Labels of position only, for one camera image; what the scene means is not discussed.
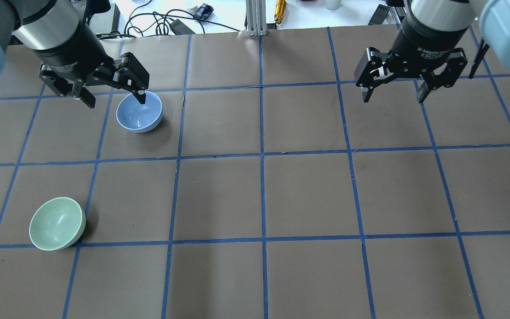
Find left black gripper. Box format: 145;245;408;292
34;22;150;109

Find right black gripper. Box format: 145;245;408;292
355;17;468;103

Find green bowl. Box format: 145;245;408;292
29;197;86;252

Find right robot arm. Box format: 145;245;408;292
354;0;510;103

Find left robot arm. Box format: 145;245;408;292
0;0;150;109

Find blue bowl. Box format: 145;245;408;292
116;91;163;133

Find black box left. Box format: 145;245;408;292
89;3;120;34

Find black object top right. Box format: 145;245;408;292
368;4;390;25

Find black power adapter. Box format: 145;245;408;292
169;19;196;35

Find white cup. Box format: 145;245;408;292
325;0;342;11

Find small black device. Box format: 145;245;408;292
193;3;214;21

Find brown gridded table mat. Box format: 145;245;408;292
0;25;510;319

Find black cable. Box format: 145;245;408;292
96;0;241;39

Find yellow screwdriver handle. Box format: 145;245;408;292
273;0;287;24

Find aluminium extrusion post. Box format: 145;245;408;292
245;0;267;37

